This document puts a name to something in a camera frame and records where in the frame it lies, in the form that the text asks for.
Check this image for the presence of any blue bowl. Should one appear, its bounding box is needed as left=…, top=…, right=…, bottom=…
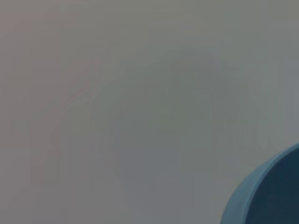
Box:
left=219, top=142, right=299, bottom=224

